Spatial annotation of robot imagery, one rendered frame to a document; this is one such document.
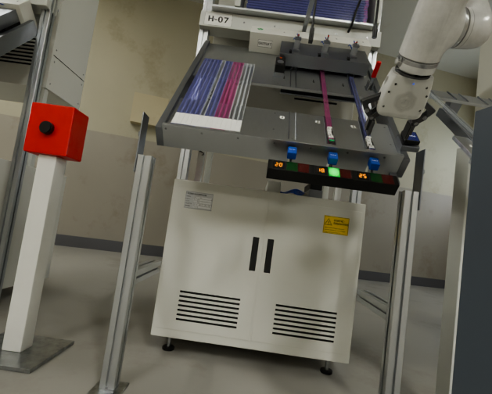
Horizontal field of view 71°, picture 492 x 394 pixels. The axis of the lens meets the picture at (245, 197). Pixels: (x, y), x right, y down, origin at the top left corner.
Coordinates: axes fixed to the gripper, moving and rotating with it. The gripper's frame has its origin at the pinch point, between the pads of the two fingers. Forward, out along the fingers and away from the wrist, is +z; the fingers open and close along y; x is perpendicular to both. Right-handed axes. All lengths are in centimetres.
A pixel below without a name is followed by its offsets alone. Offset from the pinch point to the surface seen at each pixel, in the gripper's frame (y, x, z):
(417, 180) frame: 14.0, 1.5, 14.7
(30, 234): -97, -14, 44
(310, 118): -16.5, 20.0, 10.2
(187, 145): -51, 2, 14
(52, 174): -94, 0, 31
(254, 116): -33.6, 16.5, 10.2
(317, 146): -15.4, 2.2, 8.5
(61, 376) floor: -77, -46, 63
